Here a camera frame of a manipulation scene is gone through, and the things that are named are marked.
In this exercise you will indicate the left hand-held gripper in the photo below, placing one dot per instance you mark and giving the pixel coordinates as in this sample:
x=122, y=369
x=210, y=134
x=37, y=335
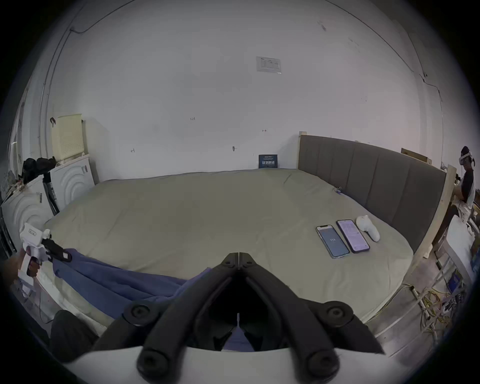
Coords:
x=32, y=240

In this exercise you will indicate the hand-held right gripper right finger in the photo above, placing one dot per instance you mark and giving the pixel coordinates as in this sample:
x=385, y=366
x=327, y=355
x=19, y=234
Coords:
x=300, y=322

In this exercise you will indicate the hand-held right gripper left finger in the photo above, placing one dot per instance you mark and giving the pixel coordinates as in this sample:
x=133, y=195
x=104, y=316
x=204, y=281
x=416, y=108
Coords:
x=176, y=318

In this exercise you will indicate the dark blue garment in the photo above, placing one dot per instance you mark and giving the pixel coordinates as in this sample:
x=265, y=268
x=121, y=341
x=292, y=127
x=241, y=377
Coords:
x=112, y=279

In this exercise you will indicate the person's left hand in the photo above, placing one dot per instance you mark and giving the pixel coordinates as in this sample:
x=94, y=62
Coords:
x=33, y=267

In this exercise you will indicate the black bag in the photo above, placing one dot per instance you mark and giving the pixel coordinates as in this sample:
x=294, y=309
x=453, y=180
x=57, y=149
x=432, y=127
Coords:
x=37, y=167

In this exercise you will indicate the person's legs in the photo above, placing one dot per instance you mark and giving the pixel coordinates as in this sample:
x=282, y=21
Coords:
x=73, y=335

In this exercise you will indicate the phone with dark blue screen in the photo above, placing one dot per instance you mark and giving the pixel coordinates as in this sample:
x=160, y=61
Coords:
x=333, y=242

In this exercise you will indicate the phone with pale purple screen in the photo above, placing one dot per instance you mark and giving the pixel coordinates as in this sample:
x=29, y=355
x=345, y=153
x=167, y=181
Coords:
x=353, y=236

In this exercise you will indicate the bed with pale green sheet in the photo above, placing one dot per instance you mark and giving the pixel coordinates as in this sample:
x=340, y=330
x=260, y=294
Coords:
x=210, y=210

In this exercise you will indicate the cream perforated basket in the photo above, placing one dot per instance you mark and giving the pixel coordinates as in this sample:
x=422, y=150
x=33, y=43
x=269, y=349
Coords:
x=68, y=137

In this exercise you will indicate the white hand controller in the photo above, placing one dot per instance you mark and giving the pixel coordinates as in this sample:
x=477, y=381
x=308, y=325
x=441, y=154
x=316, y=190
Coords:
x=368, y=227

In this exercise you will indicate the grey padded headboard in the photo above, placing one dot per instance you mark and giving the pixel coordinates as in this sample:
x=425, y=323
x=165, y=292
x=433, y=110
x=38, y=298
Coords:
x=375, y=180

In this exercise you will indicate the dark blue card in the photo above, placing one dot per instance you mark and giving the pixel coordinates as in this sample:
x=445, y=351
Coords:
x=269, y=161

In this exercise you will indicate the white table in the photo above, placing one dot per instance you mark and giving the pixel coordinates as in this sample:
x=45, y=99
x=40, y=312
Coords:
x=459, y=243

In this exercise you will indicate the white paper notice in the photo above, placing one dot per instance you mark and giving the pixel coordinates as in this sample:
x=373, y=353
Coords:
x=268, y=64

